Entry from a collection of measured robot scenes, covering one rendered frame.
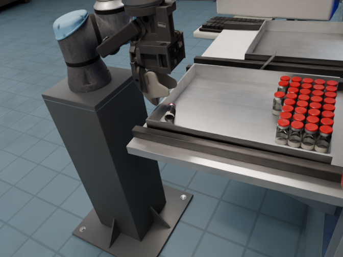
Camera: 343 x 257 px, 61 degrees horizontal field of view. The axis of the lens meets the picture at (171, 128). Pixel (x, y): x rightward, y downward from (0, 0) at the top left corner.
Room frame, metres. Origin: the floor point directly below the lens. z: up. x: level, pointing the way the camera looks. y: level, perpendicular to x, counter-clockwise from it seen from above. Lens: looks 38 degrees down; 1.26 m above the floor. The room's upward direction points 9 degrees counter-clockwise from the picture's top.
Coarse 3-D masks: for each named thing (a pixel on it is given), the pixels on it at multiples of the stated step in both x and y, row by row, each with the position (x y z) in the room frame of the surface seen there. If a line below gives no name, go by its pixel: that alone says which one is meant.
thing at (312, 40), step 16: (272, 32) 0.91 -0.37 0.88; (288, 32) 0.89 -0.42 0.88; (304, 32) 0.87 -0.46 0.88; (320, 32) 0.85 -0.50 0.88; (336, 32) 0.83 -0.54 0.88; (256, 48) 0.81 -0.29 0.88; (272, 48) 0.79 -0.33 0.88; (288, 48) 0.77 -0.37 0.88; (304, 48) 0.76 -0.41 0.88; (320, 48) 0.74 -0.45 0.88; (336, 48) 0.73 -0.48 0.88; (320, 64) 0.62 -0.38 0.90; (336, 64) 0.60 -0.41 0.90
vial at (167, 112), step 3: (168, 105) 0.55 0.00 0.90; (171, 105) 0.54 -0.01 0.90; (174, 105) 0.55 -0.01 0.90; (168, 108) 0.53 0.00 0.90; (174, 108) 0.53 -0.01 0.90; (165, 111) 0.53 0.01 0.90; (168, 111) 0.52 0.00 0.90; (165, 114) 0.51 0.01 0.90; (168, 114) 0.51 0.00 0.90; (171, 114) 0.51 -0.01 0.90; (165, 117) 0.51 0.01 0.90; (168, 117) 0.51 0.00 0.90; (171, 117) 0.51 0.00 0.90; (174, 117) 0.51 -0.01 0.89; (165, 120) 0.51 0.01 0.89; (168, 120) 0.51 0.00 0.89; (171, 120) 0.51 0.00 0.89
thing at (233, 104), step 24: (192, 72) 0.68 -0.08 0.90; (216, 72) 0.67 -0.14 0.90; (240, 72) 0.64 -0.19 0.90; (264, 72) 0.61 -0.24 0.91; (288, 72) 0.58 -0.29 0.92; (168, 96) 0.57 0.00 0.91; (192, 96) 0.60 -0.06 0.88; (216, 96) 0.58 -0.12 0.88; (240, 96) 0.56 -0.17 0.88; (264, 96) 0.55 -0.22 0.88; (192, 120) 0.50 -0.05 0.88; (216, 120) 0.49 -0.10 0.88; (240, 120) 0.48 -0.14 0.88; (264, 120) 0.46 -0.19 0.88; (240, 144) 0.38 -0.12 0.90; (264, 144) 0.36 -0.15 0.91
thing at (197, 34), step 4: (236, 16) 1.36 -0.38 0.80; (240, 16) 1.35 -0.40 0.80; (244, 16) 1.34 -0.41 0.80; (248, 16) 1.34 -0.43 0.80; (196, 32) 1.23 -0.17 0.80; (200, 32) 1.22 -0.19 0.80; (204, 32) 1.21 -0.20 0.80; (208, 32) 1.20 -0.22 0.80; (212, 32) 1.20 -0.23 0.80; (196, 36) 1.23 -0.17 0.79; (200, 36) 1.22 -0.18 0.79; (204, 36) 1.21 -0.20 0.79; (208, 36) 1.19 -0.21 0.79; (212, 36) 1.18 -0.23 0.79; (216, 36) 1.17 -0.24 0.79
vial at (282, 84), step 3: (282, 81) 0.53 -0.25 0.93; (285, 81) 0.53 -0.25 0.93; (279, 84) 0.52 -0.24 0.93; (282, 84) 0.52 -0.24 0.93; (285, 84) 0.51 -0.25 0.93; (279, 87) 0.52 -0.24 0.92; (282, 87) 0.51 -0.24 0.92; (285, 87) 0.51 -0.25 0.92; (279, 90) 0.52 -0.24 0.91; (282, 90) 0.51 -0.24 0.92; (285, 90) 0.51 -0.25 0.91; (285, 93) 0.51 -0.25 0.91; (285, 96) 0.51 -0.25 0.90
